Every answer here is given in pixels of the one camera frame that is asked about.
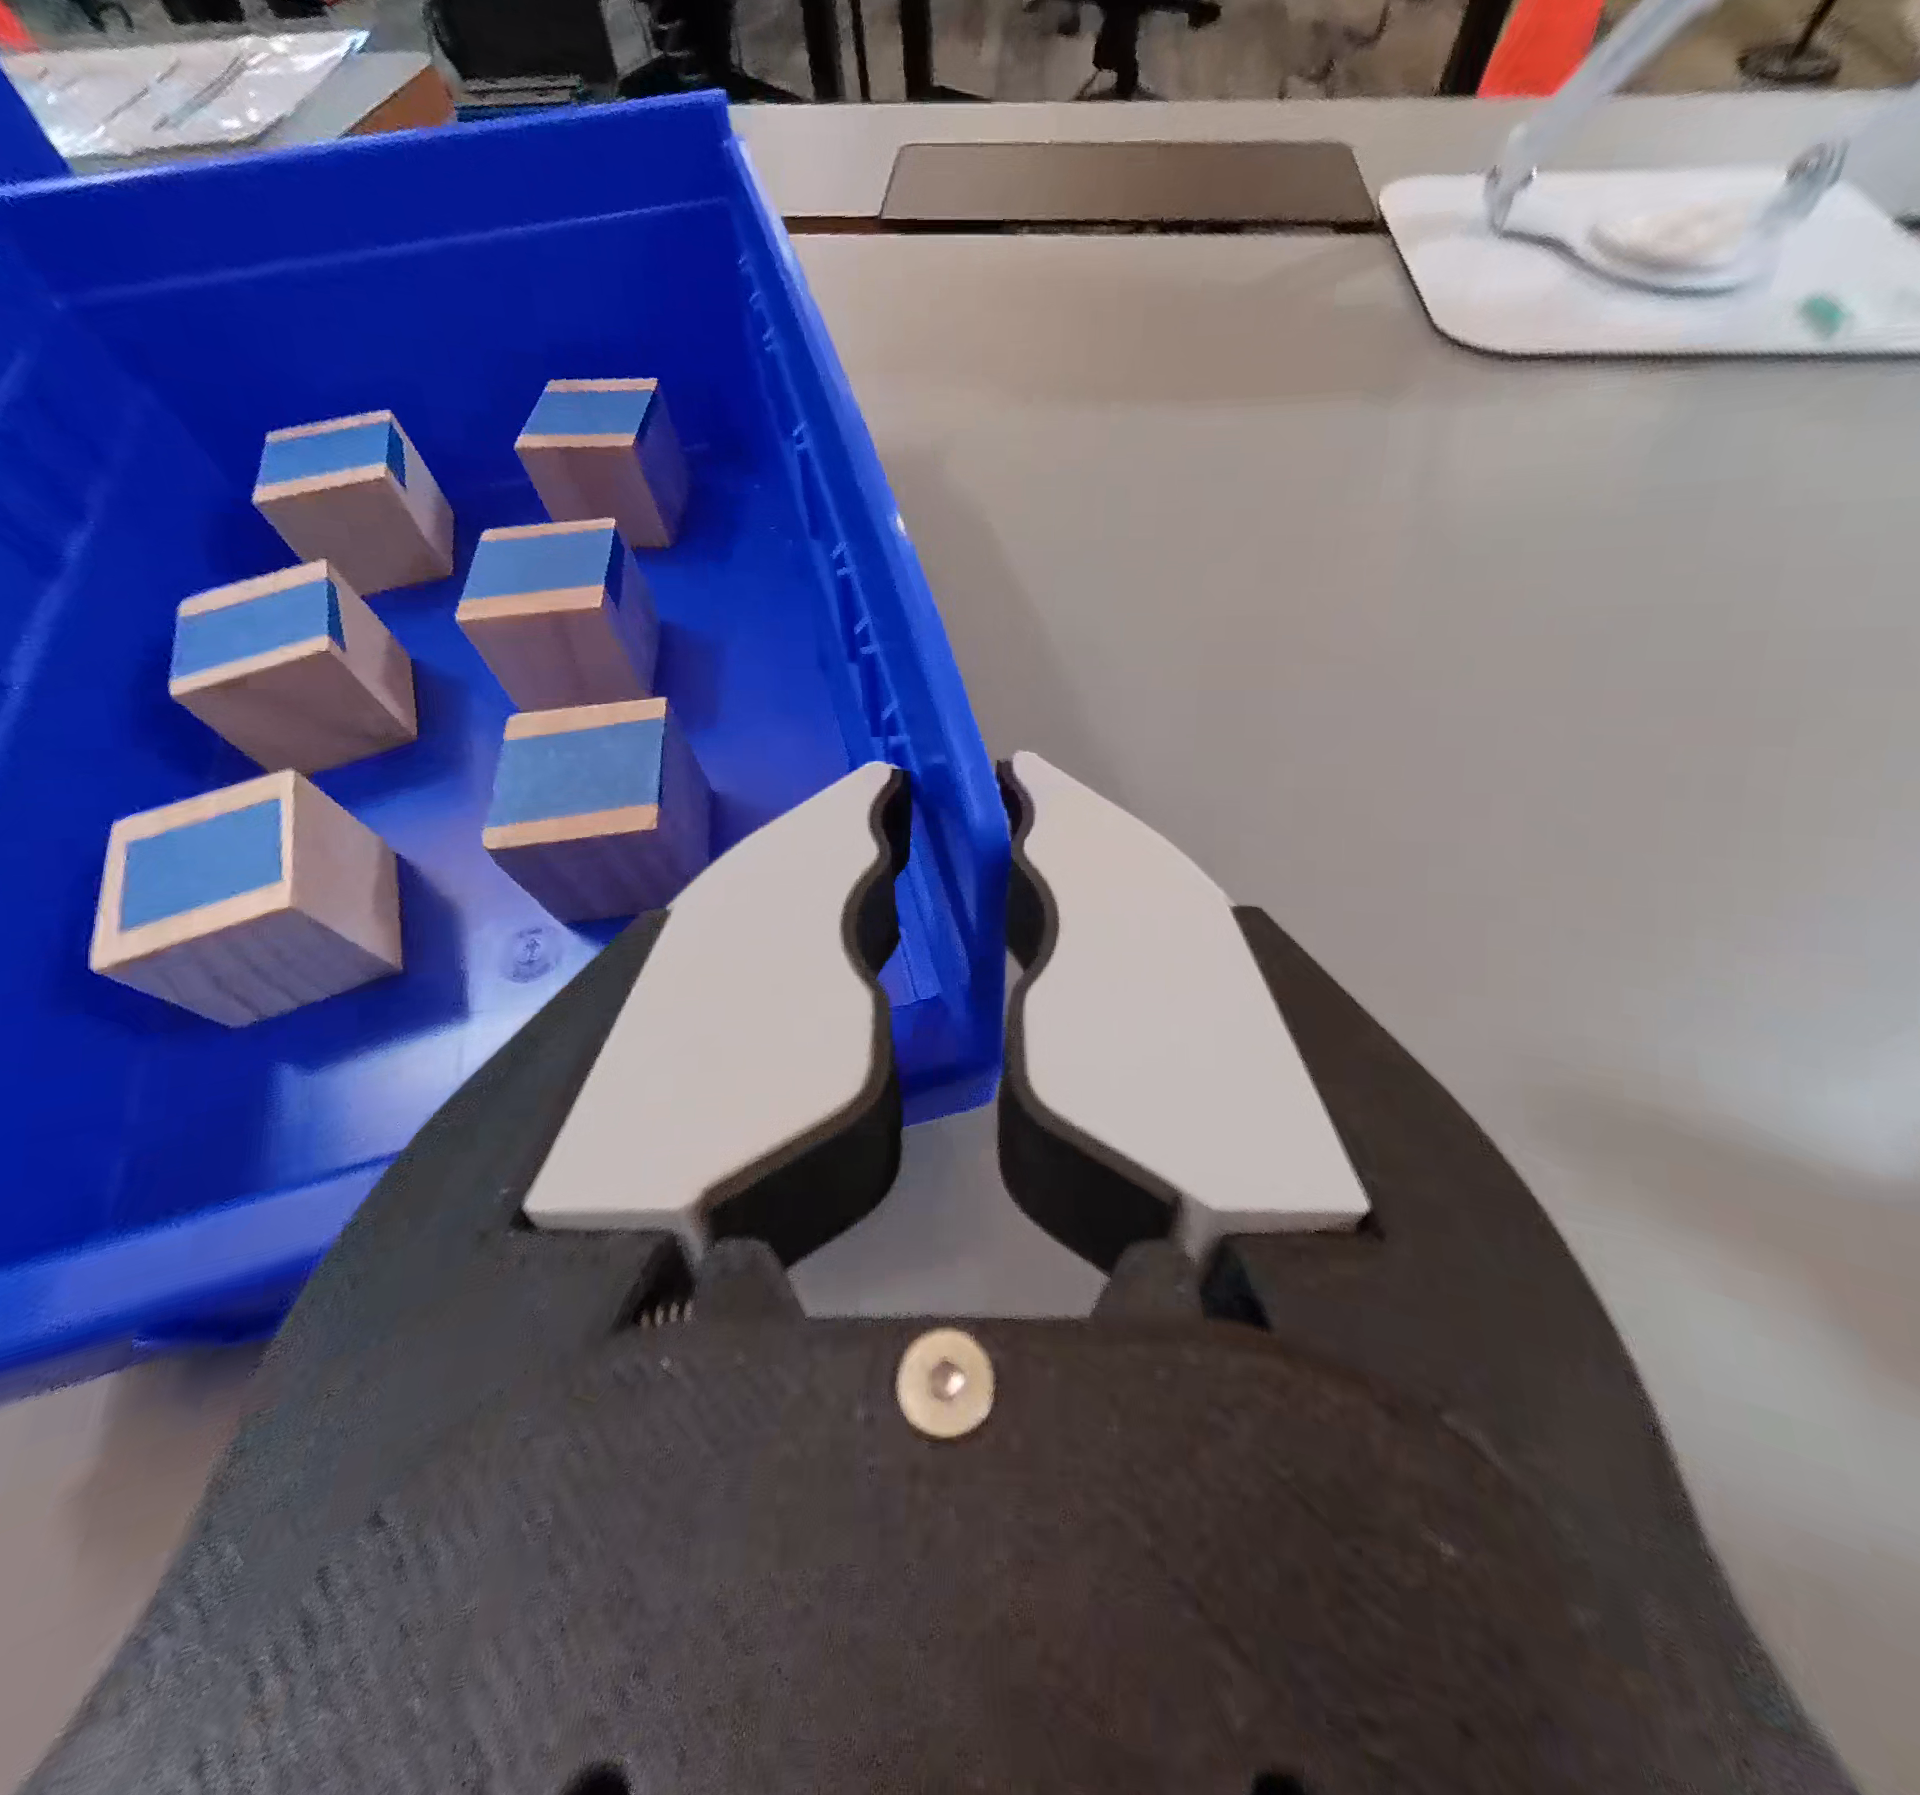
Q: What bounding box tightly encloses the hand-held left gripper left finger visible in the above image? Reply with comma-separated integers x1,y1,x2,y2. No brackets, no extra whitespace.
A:
521,760,912,1249

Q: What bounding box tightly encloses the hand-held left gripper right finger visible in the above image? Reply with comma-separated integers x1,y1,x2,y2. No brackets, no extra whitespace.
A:
995,751,1375,1284

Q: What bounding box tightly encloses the group of wooden cubes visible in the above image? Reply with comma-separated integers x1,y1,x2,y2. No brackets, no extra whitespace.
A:
86,374,713,1027

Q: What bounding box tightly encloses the blue plastic bin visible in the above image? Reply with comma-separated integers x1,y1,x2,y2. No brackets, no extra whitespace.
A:
0,88,1012,1398

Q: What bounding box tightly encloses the wooden document stand white base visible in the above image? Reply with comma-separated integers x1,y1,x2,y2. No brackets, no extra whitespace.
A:
1378,0,1920,361

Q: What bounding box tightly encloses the black battery charger case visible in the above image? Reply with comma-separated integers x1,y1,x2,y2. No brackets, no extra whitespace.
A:
426,0,623,110

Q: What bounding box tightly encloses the orange traffic cone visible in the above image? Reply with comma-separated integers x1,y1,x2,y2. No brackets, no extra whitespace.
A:
1477,0,1615,97

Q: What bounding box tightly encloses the printed paper sheet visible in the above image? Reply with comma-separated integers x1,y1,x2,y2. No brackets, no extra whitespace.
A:
0,33,371,160

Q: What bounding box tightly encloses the dark desk cable cover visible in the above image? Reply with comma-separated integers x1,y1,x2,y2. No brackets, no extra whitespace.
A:
879,142,1380,230

